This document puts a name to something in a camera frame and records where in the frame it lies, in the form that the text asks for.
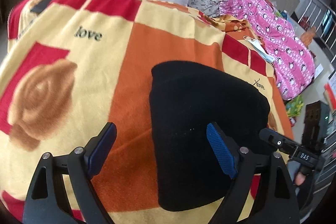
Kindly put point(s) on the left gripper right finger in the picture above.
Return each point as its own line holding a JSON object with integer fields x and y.
{"x": 275, "y": 200}

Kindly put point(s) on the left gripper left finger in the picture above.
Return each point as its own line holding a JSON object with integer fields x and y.
{"x": 47, "y": 200}

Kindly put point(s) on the black pants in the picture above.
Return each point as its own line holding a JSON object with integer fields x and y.
{"x": 185, "y": 97}

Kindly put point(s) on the right hand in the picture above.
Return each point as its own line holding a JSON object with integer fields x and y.
{"x": 299, "y": 179}

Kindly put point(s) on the pink penguin blanket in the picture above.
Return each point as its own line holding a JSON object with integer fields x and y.
{"x": 293, "y": 62}

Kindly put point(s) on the white face mask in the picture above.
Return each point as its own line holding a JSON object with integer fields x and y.
{"x": 260, "y": 50}

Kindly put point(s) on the red orange yellow blanket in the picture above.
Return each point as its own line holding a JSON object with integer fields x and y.
{"x": 83, "y": 63}

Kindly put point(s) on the black phone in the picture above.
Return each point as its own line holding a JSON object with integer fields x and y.
{"x": 42, "y": 5}

